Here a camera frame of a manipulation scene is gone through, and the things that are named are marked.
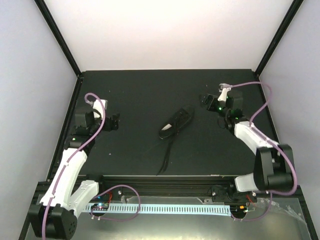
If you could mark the left controller board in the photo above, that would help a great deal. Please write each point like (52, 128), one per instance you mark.
(99, 206)

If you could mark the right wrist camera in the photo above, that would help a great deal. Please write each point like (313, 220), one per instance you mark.
(224, 88)

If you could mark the white slotted cable duct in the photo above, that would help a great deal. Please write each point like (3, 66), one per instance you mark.
(173, 209)

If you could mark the black aluminium rail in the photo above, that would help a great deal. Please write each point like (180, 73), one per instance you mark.
(216, 188)

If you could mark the controller board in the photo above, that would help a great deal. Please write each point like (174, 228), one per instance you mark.
(242, 208)
(99, 206)

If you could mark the right frame post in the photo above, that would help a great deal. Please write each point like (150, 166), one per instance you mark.
(280, 32)

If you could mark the left frame post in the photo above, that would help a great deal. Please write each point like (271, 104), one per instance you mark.
(49, 19)

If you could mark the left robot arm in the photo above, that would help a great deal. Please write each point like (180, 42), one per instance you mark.
(56, 215)

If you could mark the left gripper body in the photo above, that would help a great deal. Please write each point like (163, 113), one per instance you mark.
(108, 127)

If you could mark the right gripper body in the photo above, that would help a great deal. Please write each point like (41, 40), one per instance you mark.
(211, 106)

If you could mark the right controller board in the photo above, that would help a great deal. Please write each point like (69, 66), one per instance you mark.
(242, 208)

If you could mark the black sneaker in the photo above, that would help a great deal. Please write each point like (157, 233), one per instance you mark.
(177, 122)

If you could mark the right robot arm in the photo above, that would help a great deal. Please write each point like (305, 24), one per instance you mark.
(273, 170)

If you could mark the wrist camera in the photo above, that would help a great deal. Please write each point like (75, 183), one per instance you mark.
(100, 106)
(224, 88)

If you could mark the frame post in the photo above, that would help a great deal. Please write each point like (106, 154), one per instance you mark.
(49, 19)
(280, 32)

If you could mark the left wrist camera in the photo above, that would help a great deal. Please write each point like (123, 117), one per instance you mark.
(100, 106)

